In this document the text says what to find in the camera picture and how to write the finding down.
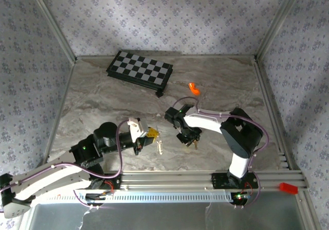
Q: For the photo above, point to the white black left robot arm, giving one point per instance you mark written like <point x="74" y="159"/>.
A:
<point x="51" y="181"/>

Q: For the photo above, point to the white torn tape strip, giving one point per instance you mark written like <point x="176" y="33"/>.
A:
<point x="83" y="218"/>

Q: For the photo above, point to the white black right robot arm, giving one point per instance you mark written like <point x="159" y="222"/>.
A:
<point x="205" y="123"/>

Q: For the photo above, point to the folded black chessboard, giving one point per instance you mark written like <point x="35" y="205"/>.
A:
<point x="140" y="68"/>

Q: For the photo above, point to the red plastic key fob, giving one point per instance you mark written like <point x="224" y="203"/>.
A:
<point x="194" y="88"/>

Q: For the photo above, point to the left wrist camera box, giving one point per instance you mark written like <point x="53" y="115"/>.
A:
<point x="138" y="127"/>

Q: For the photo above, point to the brass key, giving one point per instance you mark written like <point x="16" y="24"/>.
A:
<point x="195" y="145"/>

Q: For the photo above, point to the aluminium frame post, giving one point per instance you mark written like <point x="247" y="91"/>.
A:
<point x="52" y="21"/>
<point x="278" y="21"/>

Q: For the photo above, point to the aluminium table edge rail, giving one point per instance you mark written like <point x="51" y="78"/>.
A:
<point x="264" y="86"/>
<point x="59" y="116"/>

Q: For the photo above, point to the grey metal sheet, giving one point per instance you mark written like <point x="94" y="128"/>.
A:
<point x="154" y="217"/>

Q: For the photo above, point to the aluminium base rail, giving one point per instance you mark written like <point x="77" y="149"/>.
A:
<point x="167" y="179"/>

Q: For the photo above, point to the red plastic block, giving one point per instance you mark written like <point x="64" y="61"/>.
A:
<point x="288" y="188"/>

